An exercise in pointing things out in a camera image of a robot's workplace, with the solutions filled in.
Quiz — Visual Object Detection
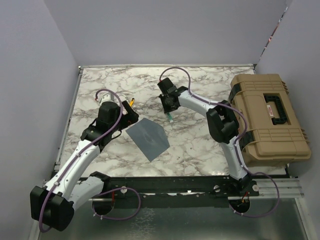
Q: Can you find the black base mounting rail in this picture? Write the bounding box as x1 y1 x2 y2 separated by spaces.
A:
51 171 261 208

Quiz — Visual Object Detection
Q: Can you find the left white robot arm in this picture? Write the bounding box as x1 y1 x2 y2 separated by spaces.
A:
30 101 139 233

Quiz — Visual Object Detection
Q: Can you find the green white glue stick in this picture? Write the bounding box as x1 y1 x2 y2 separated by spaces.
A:
166 113 174 123

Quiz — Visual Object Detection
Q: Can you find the tan plastic tool case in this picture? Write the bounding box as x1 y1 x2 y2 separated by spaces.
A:
228 74 311 167

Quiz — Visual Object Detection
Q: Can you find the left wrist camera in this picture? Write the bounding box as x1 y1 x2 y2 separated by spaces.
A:
98 91 117 105

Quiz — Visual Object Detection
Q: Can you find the yellow utility knife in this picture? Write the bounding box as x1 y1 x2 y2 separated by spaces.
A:
129 98 135 106

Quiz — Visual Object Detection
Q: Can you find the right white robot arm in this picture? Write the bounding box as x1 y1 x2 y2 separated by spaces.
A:
157 77 250 196

